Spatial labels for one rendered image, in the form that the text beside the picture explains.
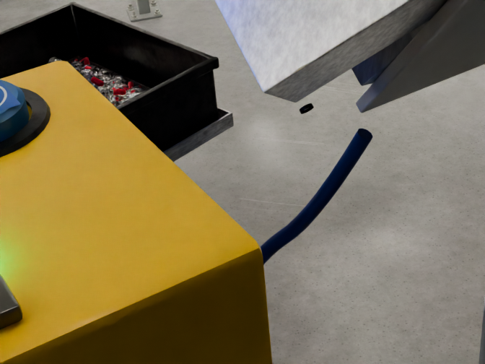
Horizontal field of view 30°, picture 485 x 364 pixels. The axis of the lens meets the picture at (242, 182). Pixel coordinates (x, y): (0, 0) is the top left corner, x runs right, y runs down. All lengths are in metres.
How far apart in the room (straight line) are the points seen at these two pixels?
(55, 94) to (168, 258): 0.12
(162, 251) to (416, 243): 1.73
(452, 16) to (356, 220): 1.40
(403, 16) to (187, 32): 2.33
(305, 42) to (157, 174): 0.35
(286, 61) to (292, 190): 1.52
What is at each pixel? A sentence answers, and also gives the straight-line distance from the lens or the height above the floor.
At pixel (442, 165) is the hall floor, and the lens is 2.24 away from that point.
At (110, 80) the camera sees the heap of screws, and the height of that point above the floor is 0.83.
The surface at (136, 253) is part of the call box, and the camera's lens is 0.27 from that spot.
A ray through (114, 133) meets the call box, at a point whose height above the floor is 1.07.
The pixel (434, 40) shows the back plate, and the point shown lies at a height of 0.93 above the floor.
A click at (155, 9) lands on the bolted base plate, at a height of 0.01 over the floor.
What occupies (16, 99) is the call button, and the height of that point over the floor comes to 1.08.
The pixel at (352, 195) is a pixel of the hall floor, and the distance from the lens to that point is 2.13.
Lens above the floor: 1.24
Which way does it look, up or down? 34 degrees down
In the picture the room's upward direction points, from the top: 6 degrees counter-clockwise
